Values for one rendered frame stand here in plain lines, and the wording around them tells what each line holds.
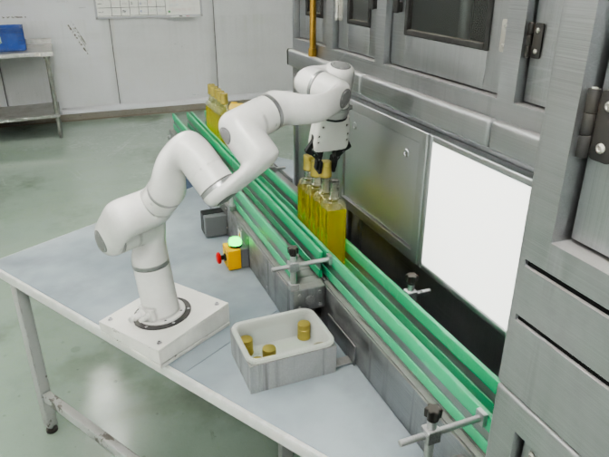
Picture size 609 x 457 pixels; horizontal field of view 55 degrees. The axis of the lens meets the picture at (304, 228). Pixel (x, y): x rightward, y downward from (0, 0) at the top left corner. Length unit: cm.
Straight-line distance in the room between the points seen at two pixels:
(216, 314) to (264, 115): 59
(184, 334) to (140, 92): 602
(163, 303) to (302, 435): 52
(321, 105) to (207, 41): 617
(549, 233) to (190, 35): 696
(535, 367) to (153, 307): 112
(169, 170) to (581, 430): 93
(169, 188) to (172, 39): 613
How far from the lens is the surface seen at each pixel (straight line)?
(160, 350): 151
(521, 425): 71
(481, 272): 128
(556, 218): 59
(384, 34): 158
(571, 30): 56
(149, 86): 741
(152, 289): 155
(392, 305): 145
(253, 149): 122
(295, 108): 132
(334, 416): 137
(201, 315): 159
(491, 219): 122
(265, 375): 141
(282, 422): 135
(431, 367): 121
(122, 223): 135
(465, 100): 130
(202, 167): 125
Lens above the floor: 167
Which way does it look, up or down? 24 degrees down
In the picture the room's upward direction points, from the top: straight up
